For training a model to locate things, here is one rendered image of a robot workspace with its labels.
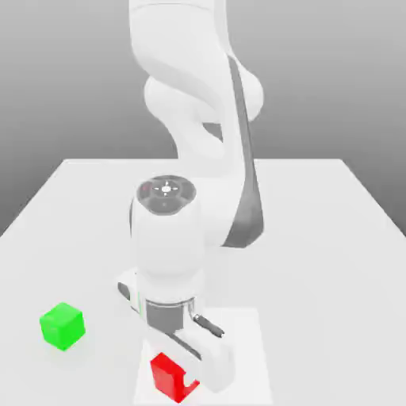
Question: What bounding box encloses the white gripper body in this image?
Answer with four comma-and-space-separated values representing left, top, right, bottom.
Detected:
142, 325, 238, 394

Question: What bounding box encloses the small green cube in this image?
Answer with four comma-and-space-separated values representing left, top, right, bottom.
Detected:
39, 301, 86, 352

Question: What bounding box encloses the small red cube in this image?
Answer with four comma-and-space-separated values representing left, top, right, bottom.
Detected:
149, 351, 201, 404

